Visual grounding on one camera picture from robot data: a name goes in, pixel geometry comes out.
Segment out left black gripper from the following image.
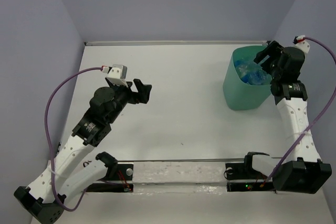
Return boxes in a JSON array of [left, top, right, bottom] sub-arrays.
[[106, 79, 152, 124]]

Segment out small blue-label bottle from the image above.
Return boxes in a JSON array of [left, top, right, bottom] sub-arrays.
[[240, 70, 271, 86]]

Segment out green plastic bin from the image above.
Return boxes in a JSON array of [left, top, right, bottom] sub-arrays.
[[223, 46, 271, 111]]

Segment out large crushed blue-label bottle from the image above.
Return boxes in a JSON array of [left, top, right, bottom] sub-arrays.
[[234, 58, 261, 79]]

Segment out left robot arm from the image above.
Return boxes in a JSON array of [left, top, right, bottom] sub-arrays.
[[14, 78, 152, 223]]

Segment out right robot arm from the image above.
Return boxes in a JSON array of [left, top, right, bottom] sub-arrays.
[[241, 35, 333, 194]]

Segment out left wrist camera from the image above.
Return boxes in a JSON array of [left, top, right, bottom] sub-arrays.
[[106, 64, 132, 88]]

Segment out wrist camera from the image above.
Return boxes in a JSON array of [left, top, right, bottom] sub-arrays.
[[293, 35, 310, 54], [106, 64, 132, 88]]

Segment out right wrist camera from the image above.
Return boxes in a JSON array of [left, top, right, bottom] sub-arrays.
[[293, 35, 310, 54]]

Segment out left base plate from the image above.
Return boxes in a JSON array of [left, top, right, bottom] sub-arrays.
[[86, 162, 134, 193]]

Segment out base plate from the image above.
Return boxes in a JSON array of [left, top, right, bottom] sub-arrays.
[[86, 162, 134, 193], [223, 163, 276, 193]]

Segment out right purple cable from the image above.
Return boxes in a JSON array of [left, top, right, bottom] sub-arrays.
[[262, 36, 336, 185]]

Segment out purple cable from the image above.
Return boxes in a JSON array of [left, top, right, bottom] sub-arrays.
[[262, 36, 336, 185], [44, 66, 106, 212]]

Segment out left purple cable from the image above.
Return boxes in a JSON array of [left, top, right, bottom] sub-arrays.
[[44, 66, 106, 212]]

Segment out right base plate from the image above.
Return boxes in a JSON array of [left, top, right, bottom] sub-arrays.
[[223, 163, 276, 193]]

